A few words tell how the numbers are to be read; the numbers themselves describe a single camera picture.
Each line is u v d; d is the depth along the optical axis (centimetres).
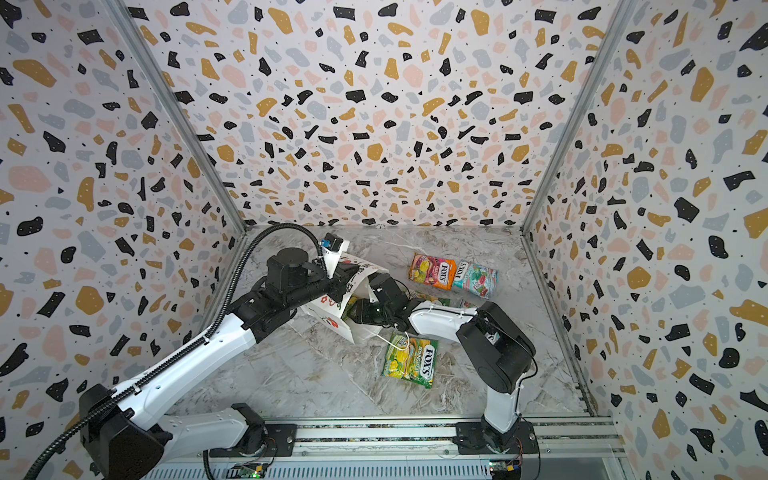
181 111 87
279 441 74
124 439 36
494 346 50
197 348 46
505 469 72
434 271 106
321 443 75
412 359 85
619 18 72
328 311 78
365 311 78
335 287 65
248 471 70
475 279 103
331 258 62
